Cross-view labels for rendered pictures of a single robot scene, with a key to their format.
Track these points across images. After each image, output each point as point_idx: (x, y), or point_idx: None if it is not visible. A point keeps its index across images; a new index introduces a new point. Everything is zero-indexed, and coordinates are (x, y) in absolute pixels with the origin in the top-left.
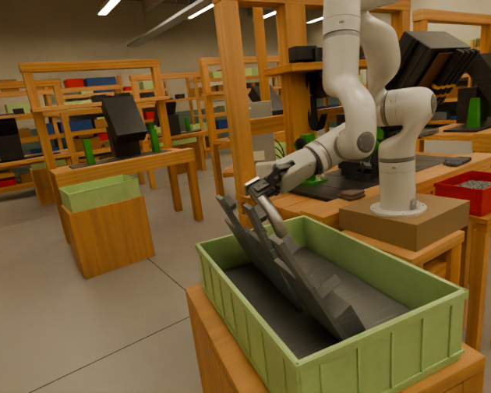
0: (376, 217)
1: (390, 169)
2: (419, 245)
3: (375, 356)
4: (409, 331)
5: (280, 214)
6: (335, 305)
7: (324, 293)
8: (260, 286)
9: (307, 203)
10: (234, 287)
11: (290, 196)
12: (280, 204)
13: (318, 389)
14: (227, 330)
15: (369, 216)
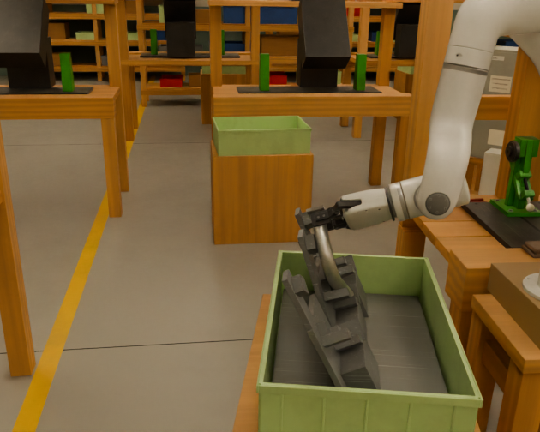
0: (519, 292)
1: None
2: None
3: (345, 415)
4: (392, 409)
5: (434, 244)
6: (354, 362)
7: (328, 342)
8: None
9: (476, 242)
10: (273, 308)
11: (465, 224)
12: (441, 231)
13: (278, 415)
14: None
15: (513, 287)
